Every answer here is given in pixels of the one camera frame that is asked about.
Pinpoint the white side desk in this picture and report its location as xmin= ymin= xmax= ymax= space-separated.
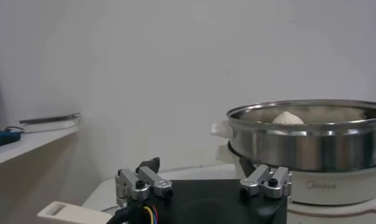
xmin=0 ymin=124 xmax=81 ymax=167

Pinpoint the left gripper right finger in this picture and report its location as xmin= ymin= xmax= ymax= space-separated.
xmin=238 ymin=156 xmax=294 ymax=200

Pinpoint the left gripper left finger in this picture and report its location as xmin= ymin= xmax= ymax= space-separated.
xmin=114 ymin=156 xmax=174 ymax=210

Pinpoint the blue computer mouse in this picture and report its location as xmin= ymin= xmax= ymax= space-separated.
xmin=0 ymin=130 xmax=22 ymax=149

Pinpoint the white steamed baozi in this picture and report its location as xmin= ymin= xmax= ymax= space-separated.
xmin=271 ymin=111 xmax=305 ymax=125

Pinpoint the glass lid with white handle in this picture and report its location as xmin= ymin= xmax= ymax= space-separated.
xmin=37 ymin=200 xmax=119 ymax=224

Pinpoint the stainless steel steamer basket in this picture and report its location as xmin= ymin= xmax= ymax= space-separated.
xmin=211 ymin=99 xmax=376 ymax=173

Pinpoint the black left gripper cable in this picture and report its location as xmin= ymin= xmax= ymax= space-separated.
xmin=105 ymin=205 xmax=160 ymax=224

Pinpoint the white electric cooker base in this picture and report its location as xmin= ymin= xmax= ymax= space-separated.
xmin=215 ymin=144 xmax=376 ymax=224

